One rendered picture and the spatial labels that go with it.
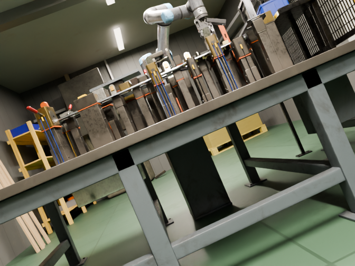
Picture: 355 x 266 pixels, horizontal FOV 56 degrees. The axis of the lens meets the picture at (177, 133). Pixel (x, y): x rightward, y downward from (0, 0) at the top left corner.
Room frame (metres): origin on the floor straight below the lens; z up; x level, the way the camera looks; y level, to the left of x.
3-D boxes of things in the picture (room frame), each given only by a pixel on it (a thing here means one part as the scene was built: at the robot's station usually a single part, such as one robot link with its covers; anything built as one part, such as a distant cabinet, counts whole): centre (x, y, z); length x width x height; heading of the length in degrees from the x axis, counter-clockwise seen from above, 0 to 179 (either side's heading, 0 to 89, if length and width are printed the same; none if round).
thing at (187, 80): (2.23, -0.19, 0.91); 0.07 x 0.05 x 0.42; 178
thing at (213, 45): (1.79, -0.36, 0.87); 0.12 x 0.07 x 0.35; 178
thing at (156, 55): (2.23, -0.07, 0.94); 0.18 x 0.13 x 0.49; 88
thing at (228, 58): (2.01, -0.44, 0.84); 0.07 x 0.04 x 0.29; 88
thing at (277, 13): (2.20, -0.87, 1.01); 0.90 x 0.22 x 0.03; 178
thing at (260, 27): (1.63, -0.57, 0.84); 0.05 x 0.05 x 0.29; 88
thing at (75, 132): (2.05, 0.57, 0.84); 0.05 x 0.05 x 0.29; 88
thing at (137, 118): (2.21, 0.19, 0.89); 0.12 x 0.08 x 0.38; 178
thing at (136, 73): (2.37, 0.26, 1.16); 0.37 x 0.14 x 0.02; 88
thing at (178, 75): (2.02, -0.14, 0.84); 0.12 x 0.05 x 0.29; 178
